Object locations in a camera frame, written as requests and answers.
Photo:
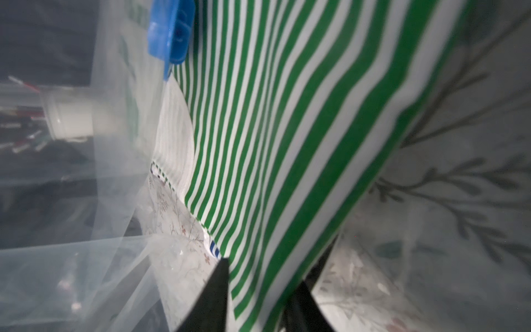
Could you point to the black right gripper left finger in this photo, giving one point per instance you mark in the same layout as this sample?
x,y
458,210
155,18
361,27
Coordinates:
x,y
210,312

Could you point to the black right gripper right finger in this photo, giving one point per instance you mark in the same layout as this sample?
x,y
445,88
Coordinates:
x,y
302,312

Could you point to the clear vacuum bag blue zip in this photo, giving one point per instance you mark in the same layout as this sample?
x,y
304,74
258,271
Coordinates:
x,y
440,240

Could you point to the green white striped garment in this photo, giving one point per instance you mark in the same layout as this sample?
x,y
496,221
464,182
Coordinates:
x,y
295,107

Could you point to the blue vacuum valve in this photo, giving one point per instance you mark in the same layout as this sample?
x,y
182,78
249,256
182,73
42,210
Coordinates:
x,y
170,30

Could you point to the white cup with tools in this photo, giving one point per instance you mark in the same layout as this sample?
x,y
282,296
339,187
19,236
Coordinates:
x,y
35,117

